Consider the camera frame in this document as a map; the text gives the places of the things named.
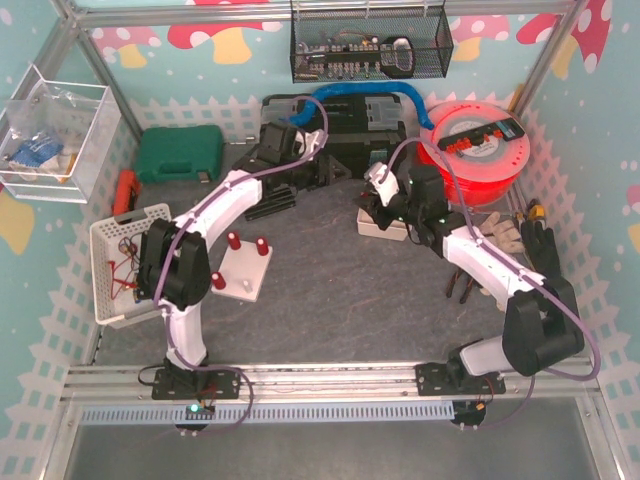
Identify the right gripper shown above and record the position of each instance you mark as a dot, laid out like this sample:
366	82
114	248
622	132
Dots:
373	204

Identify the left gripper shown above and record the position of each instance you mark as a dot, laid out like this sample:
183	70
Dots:
323	170

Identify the white spring box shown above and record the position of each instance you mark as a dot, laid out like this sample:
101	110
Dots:
396	231

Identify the black aluminium extrusion profile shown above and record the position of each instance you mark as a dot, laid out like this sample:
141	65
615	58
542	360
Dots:
276	201

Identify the white peg base plate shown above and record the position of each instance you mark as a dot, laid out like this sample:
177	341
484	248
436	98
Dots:
244	271

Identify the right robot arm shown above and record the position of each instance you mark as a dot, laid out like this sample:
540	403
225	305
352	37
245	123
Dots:
539	330

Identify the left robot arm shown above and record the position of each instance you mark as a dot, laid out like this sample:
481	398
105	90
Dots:
174	268

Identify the black toolbox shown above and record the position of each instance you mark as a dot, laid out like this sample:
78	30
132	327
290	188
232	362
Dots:
363	129

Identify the white work glove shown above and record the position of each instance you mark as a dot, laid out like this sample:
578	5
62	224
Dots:
503	233

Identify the black red terminal strip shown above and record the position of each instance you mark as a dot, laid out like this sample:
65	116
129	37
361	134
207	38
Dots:
506	129

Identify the black work glove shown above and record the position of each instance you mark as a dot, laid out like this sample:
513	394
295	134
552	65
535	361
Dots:
540	247

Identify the green plastic case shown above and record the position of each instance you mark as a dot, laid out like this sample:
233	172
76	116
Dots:
179	154

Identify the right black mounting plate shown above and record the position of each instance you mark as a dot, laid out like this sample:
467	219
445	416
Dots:
451	378

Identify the black mounting plate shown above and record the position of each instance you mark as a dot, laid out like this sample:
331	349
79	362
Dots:
176	384
451	378

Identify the white perforated basket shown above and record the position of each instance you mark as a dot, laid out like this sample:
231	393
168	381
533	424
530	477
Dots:
115	247

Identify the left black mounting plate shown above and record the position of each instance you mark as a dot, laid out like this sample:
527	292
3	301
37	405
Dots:
176	384

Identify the blue white cloth glove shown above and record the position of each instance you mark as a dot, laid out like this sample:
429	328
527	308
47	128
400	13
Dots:
39	152

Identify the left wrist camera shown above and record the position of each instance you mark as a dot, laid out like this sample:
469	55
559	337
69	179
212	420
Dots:
311	143

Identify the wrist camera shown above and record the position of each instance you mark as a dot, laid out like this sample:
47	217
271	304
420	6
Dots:
311	143
383	181

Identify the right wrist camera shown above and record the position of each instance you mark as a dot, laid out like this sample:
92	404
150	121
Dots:
383	181

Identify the black wire mesh basket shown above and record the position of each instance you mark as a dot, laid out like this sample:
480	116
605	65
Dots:
358	45

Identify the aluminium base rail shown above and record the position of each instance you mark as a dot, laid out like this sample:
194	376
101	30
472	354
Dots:
326	382

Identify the grey slotted cable duct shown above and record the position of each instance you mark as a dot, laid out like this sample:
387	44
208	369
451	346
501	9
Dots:
269	413

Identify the orange handled tool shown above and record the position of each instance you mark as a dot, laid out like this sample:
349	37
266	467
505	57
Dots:
127	192

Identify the clear acrylic wall box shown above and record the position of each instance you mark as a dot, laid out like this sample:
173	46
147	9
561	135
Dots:
85	117

